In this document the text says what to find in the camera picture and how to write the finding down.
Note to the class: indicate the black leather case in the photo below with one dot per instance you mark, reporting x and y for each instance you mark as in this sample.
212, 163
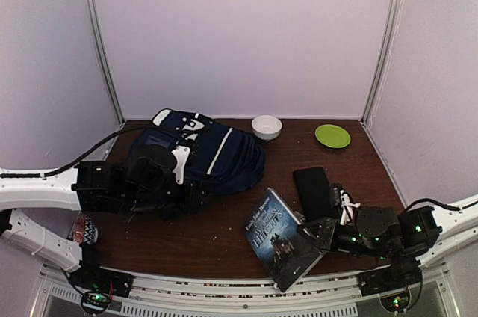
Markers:
312, 185

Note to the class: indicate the navy blue student backpack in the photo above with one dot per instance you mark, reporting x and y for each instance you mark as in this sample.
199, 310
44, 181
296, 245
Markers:
224, 159

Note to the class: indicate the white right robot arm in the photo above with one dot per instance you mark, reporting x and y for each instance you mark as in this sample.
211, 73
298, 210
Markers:
407, 240

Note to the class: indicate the white ceramic bowl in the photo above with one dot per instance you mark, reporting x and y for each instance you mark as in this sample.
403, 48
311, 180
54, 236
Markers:
266, 127

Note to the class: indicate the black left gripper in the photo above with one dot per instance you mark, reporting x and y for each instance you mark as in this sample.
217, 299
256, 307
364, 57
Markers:
187, 206

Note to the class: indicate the black notebook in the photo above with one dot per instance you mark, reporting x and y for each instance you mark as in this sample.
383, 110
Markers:
271, 230

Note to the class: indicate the front metal rail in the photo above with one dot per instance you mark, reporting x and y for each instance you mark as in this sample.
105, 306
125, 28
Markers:
331, 289

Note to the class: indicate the red patterned bowl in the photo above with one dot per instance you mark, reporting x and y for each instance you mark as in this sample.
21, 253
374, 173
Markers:
83, 230

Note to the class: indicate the green plate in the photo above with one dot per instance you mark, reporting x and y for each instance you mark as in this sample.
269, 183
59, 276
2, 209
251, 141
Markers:
332, 136

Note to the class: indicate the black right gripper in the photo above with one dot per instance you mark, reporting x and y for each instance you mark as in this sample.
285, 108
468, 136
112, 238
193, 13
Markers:
328, 226

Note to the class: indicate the right aluminium frame post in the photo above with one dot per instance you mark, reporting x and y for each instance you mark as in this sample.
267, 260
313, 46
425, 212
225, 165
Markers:
391, 27

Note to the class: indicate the aluminium frame post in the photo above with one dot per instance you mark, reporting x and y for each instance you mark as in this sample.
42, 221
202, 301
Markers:
103, 60
391, 27

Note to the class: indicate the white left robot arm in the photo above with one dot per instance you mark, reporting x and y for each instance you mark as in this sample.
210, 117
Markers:
152, 179

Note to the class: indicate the left aluminium frame post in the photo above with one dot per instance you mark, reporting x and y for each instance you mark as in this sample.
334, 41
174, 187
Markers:
103, 60

